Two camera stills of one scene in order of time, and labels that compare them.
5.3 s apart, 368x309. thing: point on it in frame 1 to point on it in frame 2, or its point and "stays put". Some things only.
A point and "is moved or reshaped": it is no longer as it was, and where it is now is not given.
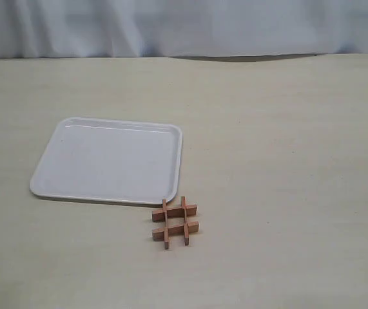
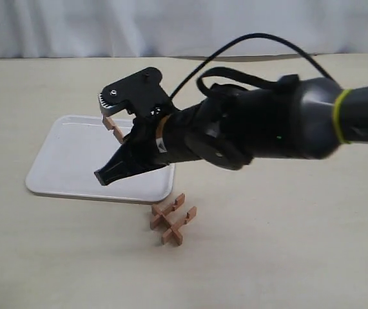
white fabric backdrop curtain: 74,29 stays put
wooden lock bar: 158,234 to 188,218
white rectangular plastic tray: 111,160 stays put
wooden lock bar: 165,228 is moved or reshaped
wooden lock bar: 183,202 to 111,125
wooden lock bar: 191,210 to 158,214
